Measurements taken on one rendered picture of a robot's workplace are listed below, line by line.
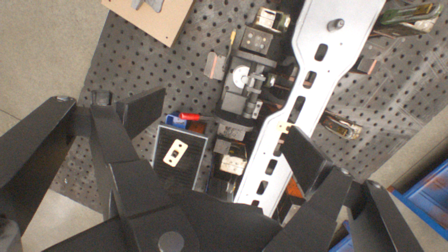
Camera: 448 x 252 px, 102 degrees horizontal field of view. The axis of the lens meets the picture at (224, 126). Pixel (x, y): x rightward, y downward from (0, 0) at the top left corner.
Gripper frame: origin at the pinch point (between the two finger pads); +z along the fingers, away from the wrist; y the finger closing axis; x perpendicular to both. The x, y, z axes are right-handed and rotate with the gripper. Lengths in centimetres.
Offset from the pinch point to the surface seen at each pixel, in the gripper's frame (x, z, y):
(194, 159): -23.6, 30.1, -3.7
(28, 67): -50, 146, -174
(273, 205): -45, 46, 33
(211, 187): -40, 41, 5
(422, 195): -60, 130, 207
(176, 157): -24.3, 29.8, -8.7
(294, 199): -40, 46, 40
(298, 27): 20, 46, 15
